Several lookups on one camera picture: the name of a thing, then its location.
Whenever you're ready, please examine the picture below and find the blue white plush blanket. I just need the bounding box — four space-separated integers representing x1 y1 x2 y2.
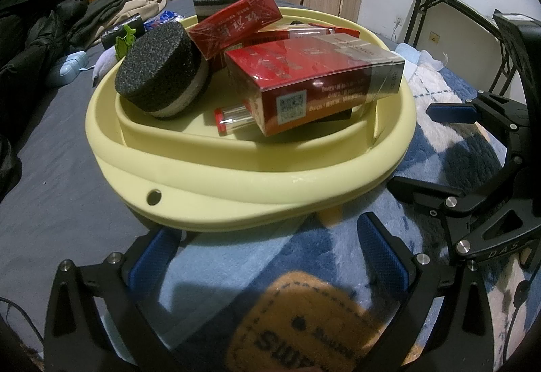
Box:
127 42 541 372

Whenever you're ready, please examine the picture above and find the pale yellow plastic basin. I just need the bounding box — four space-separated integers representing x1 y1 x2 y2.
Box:
85 5 417 234

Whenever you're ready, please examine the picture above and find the thin black cable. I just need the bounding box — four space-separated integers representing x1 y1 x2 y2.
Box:
503 279 533 351

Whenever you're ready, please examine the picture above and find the round black foam disc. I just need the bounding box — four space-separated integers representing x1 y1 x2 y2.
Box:
193 0 258 22
114 21 212 120

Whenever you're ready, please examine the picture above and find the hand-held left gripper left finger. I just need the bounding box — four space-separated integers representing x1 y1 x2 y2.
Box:
42 228 187 372

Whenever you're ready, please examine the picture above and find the black foil packet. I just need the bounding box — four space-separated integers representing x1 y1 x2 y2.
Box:
101 13 146 45

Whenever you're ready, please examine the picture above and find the dark cloth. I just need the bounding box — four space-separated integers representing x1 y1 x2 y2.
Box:
0 135 22 204

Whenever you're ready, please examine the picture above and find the light blue case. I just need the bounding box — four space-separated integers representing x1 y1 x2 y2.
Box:
46 51 87 86

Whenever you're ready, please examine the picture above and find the small white plush item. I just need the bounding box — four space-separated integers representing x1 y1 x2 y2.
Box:
91 47 121 80

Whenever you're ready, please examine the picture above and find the red cigarette pack grey top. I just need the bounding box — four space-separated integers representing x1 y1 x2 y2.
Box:
224 36 405 138

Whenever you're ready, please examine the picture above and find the red white cigarette carton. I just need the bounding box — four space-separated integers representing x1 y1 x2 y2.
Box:
254 20 362 49

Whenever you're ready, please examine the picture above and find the blue plastic packet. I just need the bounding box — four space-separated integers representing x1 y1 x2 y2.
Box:
144 10 187 30

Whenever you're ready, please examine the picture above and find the clear tube red cap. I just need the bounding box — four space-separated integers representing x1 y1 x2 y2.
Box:
213 103 256 137

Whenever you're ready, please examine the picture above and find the bright red cigarette pack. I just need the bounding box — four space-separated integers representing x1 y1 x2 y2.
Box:
187 0 284 60

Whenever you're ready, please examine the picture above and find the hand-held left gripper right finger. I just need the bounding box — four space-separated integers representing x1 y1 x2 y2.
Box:
357 211 497 372

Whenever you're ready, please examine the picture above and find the dark red cigarette carton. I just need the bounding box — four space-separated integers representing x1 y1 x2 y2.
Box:
313 99 378 124

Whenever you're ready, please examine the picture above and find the black jacket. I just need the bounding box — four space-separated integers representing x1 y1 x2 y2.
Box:
0 0 91 102

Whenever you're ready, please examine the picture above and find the beige garment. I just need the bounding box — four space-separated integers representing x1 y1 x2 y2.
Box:
122 0 170 26

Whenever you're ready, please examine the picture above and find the dark olive garment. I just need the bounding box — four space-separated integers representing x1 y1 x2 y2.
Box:
70 0 132 47

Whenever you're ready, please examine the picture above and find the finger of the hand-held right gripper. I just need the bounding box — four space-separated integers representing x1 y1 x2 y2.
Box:
386 163 541 267
426 93 533 144

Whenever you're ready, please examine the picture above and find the grey bed sheet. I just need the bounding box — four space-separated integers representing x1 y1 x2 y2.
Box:
0 0 204 356

